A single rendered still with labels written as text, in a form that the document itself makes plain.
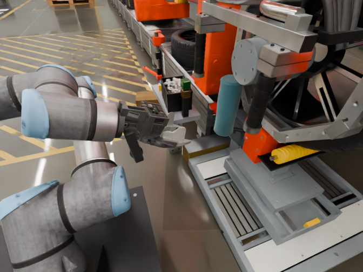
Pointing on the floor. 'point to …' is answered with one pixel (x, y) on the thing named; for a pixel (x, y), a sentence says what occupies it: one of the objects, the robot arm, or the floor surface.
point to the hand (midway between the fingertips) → (181, 135)
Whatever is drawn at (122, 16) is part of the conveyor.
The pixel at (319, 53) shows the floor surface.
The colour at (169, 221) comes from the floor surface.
